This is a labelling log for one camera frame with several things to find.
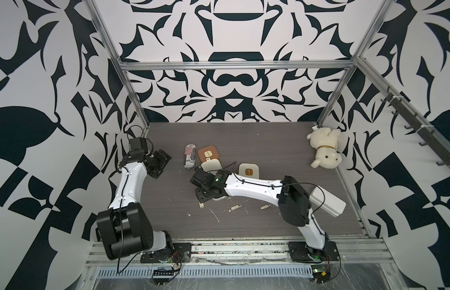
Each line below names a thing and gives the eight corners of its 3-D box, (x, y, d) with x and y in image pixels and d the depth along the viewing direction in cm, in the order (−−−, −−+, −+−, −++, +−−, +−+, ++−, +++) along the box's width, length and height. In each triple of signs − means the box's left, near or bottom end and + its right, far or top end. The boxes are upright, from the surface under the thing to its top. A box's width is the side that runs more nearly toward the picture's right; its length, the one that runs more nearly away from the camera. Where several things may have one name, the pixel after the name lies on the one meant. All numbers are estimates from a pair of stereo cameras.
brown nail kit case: (200, 163, 103) (199, 160, 101) (196, 151, 108) (196, 148, 106) (219, 158, 105) (219, 155, 103) (215, 146, 110) (215, 144, 108)
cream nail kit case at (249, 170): (238, 178, 97) (239, 176, 95) (238, 165, 102) (238, 163, 100) (259, 178, 97) (260, 176, 95) (257, 165, 102) (258, 163, 100)
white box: (307, 199, 90) (310, 195, 87) (313, 188, 94) (317, 183, 90) (337, 218, 85) (342, 215, 81) (342, 205, 89) (347, 202, 85)
